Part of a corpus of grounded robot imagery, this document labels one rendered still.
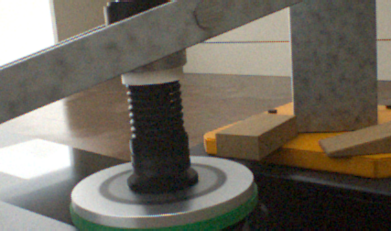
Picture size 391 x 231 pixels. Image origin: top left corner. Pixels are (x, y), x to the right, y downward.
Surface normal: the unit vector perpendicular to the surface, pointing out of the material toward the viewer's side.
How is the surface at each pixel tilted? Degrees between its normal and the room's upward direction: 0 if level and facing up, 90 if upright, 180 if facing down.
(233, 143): 90
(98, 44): 90
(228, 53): 90
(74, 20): 90
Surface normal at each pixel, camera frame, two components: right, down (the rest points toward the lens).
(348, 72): -0.18, 0.21
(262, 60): -0.69, 0.20
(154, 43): 0.18, 0.18
